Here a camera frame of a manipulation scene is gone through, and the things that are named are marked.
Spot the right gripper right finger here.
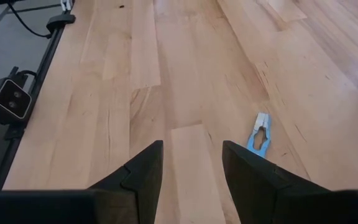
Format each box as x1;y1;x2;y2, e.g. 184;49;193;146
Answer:
222;140;358;224

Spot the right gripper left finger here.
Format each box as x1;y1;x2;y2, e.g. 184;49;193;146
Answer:
0;139;164;224

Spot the black table-level camera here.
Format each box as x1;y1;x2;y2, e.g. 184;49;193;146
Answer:
0;67;33;125

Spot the black aluminium table frame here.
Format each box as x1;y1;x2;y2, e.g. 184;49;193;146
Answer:
0;9;74;190

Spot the black frame clamp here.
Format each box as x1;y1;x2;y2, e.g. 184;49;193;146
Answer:
46;14;76;34

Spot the black camera cable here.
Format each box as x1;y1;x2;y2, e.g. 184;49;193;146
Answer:
6;1;53;40

